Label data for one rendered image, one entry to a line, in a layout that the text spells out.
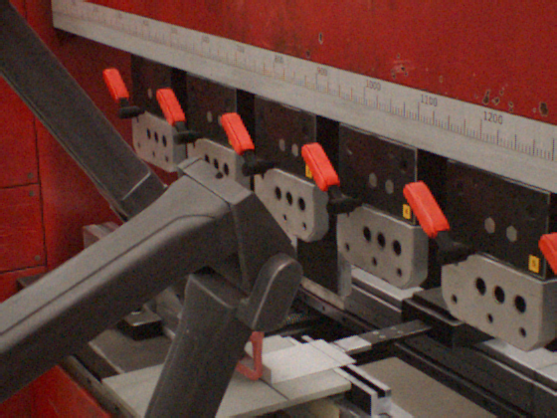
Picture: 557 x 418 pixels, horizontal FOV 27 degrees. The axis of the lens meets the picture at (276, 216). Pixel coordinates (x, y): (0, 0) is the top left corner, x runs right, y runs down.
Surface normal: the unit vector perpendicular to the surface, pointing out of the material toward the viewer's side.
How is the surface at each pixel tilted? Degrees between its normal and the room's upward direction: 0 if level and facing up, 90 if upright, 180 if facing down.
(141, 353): 0
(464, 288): 90
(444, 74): 90
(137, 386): 0
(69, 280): 26
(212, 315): 75
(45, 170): 90
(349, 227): 90
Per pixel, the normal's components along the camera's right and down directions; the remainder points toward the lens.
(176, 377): -0.65, -0.03
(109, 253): -0.10, -0.73
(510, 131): -0.86, 0.17
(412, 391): -0.02, -0.96
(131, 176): 0.42, 0.04
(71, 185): 0.51, 0.25
